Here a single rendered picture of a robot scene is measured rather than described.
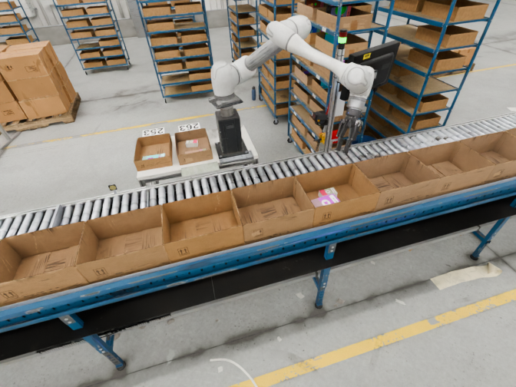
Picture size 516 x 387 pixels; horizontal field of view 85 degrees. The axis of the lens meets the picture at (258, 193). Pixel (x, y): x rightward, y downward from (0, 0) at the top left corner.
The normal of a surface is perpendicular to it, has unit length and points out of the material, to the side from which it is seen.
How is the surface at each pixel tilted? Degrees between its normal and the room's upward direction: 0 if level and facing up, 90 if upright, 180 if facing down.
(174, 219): 90
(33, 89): 90
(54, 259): 0
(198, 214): 89
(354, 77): 63
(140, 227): 89
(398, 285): 0
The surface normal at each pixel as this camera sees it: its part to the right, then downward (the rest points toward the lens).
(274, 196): 0.27, 0.62
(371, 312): -0.04, -0.74
